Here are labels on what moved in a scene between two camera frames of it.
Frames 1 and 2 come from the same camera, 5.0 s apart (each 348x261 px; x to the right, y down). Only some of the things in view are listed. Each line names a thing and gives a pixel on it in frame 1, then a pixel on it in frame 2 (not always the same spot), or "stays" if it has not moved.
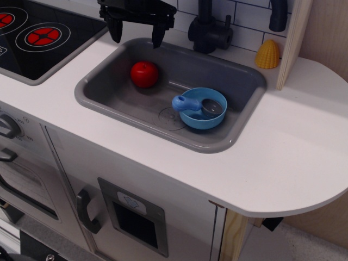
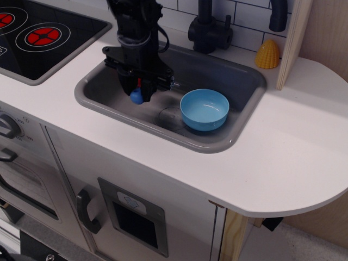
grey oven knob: x=10 y=128 stays
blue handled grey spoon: x=209 y=107 -> x=137 y=95
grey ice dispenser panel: x=131 y=215 stays
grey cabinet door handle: x=82 y=200 stays
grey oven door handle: x=12 y=156 stays
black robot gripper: x=158 y=12 -> x=142 y=61
